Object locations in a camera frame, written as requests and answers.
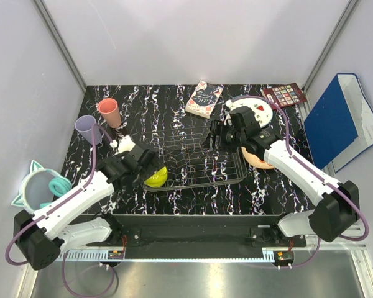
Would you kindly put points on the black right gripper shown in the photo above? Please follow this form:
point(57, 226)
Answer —
point(219, 128)

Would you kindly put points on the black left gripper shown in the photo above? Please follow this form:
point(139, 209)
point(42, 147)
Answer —
point(155, 164)

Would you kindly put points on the yellow-green bowl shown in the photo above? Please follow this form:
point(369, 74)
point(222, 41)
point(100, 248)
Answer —
point(158, 179)

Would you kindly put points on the grey wire dish rack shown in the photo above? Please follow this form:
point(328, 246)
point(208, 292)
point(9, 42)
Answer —
point(189, 165)

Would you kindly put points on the beige speckled plate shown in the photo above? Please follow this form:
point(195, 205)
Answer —
point(254, 161)

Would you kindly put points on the white plate with strawberries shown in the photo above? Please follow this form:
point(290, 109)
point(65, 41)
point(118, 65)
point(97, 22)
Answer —
point(263, 112)

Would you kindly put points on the lilac cup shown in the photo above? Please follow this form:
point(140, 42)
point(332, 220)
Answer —
point(85, 126)

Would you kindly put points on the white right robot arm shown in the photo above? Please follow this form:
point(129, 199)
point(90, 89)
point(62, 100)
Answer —
point(336, 203)

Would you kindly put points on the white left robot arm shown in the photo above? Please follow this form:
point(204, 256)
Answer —
point(43, 235)

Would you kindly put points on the floral cover book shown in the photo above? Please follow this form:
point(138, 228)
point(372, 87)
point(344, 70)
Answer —
point(204, 99)

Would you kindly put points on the dark red booklet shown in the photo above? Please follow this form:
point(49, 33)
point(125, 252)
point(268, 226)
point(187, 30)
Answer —
point(284, 95)

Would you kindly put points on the teal headphones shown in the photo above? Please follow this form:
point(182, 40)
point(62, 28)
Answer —
point(59, 186)

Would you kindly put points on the white cat-ear basket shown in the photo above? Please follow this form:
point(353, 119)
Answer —
point(33, 193)

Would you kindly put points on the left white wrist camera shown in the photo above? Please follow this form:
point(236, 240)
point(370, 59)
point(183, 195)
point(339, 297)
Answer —
point(126, 143)

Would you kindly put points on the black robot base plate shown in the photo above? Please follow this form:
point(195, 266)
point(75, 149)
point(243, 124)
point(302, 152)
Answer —
point(192, 237)

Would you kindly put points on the blue ring binder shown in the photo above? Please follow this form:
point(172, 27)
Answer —
point(340, 125)

